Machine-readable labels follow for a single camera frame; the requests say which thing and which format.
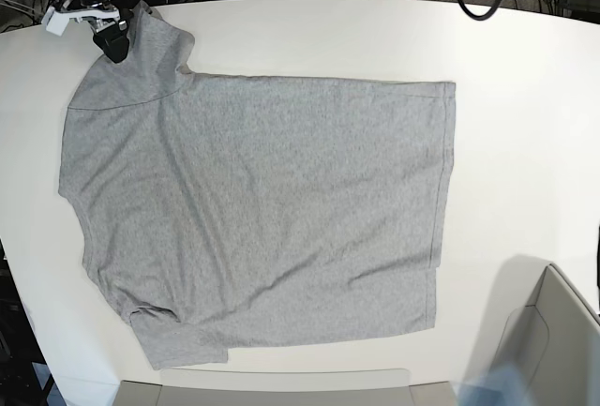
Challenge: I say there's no grey tray at bottom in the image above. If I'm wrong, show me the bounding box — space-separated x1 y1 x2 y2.
113 368 458 405

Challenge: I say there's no grey bin at right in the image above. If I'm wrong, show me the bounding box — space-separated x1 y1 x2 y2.
486 264 599 405

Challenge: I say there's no grey T-shirt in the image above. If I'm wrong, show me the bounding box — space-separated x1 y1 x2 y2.
58 4 456 369

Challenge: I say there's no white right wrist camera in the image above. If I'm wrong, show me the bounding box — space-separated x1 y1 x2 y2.
41 6 70 37

